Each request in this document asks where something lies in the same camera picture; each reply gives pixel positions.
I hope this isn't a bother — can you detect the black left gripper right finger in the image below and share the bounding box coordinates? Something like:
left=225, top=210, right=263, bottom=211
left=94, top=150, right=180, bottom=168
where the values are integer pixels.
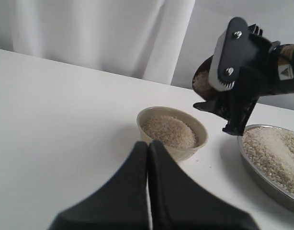
left=147, top=141, right=259, bottom=230

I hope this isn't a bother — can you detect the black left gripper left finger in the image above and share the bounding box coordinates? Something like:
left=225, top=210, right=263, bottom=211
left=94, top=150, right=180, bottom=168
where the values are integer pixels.
left=49, top=141, right=149, bottom=230

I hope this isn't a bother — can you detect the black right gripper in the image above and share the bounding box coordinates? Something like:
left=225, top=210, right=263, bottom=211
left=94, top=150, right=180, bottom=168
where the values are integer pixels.
left=193, top=17, right=273, bottom=136

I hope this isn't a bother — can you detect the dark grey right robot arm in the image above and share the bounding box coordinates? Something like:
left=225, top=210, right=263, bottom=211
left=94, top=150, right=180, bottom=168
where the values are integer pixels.
left=192, top=17, right=294, bottom=136

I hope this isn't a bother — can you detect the small white ceramic bowl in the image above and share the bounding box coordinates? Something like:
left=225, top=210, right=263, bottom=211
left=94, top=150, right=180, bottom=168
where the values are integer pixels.
left=136, top=106, right=208, bottom=162

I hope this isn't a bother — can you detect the round metal rice tray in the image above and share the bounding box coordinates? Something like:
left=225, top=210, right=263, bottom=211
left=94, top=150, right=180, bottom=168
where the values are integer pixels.
left=237, top=125, right=294, bottom=213

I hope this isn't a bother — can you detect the white backdrop curtain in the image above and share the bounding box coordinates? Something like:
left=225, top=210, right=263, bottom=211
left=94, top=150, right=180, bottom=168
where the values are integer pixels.
left=0, top=0, right=195, bottom=84

